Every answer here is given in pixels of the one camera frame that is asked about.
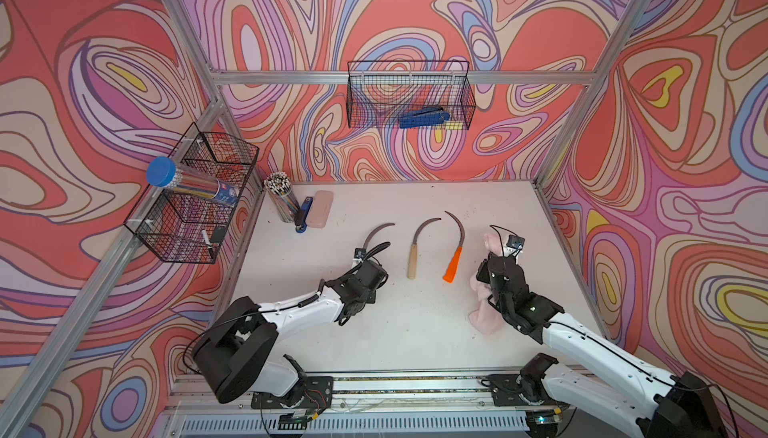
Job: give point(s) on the yellow item in basket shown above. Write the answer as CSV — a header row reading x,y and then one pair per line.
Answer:
x,y
454,126

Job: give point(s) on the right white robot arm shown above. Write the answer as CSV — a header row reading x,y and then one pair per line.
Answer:
x,y
623,391

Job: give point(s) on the pink case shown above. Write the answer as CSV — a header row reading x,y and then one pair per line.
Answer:
x,y
319,211

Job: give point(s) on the aluminium rail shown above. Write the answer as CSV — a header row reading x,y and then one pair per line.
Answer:
x,y
386,404

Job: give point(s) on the blue stapler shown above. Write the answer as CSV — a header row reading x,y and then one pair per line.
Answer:
x,y
300,219

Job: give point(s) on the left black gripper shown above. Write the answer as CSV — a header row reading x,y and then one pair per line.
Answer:
x,y
372,298

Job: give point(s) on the pink rag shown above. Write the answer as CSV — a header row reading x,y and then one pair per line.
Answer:
x,y
484,318

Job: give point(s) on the cup of pencils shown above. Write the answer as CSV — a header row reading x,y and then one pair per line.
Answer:
x,y
281,192

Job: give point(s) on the black wire basket back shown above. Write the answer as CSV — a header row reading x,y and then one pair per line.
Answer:
x,y
380,91

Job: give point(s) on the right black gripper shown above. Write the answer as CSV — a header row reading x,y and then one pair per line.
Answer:
x,y
482,274

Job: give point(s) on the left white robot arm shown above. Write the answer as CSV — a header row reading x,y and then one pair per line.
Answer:
x,y
235,355

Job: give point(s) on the black wire basket left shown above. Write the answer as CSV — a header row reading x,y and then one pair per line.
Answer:
x,y
180,228

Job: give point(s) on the orange handled sickle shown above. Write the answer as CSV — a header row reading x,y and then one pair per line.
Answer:
x,y
452,268

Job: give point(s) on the black wire basket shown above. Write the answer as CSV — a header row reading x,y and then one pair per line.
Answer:
x,y
180,228
380,91

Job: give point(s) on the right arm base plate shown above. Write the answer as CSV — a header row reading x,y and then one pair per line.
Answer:
x,y
507,390

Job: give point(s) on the clear tube blue cap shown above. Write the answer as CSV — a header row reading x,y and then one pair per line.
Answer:
x,y
164,173

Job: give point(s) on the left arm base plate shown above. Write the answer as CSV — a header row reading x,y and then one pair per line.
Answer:
x,y
314,393

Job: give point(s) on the blue tool in basket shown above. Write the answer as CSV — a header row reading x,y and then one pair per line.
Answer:
x,y
425,117

